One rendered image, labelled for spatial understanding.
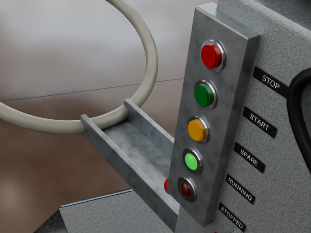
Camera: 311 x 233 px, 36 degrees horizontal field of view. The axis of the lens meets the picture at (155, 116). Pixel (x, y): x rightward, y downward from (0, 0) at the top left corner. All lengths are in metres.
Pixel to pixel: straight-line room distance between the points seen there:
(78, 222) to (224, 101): 0.72
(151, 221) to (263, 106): 0.72
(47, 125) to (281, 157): 0.59
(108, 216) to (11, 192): 1.25
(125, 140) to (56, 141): 1.64
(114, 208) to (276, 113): 0.76
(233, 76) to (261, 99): 0.04
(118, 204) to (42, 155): 1.38
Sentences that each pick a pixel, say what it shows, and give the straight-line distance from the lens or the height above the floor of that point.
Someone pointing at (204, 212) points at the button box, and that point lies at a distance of 0.64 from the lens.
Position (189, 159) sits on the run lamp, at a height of 1.33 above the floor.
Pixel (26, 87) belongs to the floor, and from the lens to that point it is 3.05.
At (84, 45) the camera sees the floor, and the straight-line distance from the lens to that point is 3.48.
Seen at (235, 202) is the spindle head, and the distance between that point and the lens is 0.61.
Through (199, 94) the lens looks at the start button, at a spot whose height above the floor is 1.42.
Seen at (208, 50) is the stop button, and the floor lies 1.48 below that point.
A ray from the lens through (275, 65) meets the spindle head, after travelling 0.49.
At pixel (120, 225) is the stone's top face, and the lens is 1.17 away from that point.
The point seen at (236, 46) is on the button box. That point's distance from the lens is 0.49.
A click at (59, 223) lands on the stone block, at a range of 1.19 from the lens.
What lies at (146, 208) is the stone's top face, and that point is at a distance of 1.21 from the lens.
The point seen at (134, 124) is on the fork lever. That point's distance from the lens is 1.05.
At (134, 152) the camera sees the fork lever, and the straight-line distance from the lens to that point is 0.99.
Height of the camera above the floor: 1.73
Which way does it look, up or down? 38 degrees down
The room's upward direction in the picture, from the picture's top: 7 degrees clockwise
